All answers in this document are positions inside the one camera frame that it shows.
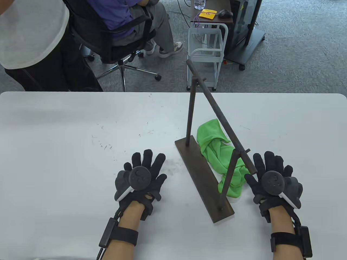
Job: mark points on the green square towel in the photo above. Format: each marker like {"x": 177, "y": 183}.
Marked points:
{"x": 214, "y": 151}

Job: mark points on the small brown side table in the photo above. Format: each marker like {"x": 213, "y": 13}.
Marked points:
{"x": 217, "y": 20}

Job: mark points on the white desktop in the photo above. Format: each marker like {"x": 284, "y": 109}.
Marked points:
{"x": 67, "y": 135}

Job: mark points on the person's right forearm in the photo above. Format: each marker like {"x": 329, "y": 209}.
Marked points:
{"x": 282, "y": 219}

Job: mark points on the round black hand tracker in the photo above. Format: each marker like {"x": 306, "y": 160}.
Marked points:
{"x": 139, "y": 177}
{"x": 273, "y": 182}

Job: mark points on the black mobile stand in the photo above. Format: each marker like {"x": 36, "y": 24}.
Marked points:
{"x": 244, "y": 48}

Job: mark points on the person's left forearm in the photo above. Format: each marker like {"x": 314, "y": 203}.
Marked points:
{"x": 129, "y": 215}

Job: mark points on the clear water bottle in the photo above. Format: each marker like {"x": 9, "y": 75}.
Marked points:
{"x": 199, "y": 4}

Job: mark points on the person's right hand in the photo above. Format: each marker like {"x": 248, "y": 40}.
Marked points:
{"x": 271, "y": 162}

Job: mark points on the black office chair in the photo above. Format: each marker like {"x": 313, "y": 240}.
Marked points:
{"x": 116, "y": 50}

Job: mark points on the black wristband with sensor box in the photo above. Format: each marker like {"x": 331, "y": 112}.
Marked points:
{"x": 124, "y": 235}
{"x": 284, "y": 238}

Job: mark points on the yellow notebook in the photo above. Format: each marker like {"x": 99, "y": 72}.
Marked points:
{"x": 208, "y": 14}

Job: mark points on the black computer mouse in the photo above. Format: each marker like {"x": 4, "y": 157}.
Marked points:
{"x": 225, "y": 13}

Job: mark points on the dark metal desktop rack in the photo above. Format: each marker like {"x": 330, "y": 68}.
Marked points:
{"x": 200, "y": 176}

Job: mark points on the person's left hand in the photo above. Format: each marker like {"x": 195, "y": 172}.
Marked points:
{"x": 156, "y": 176}

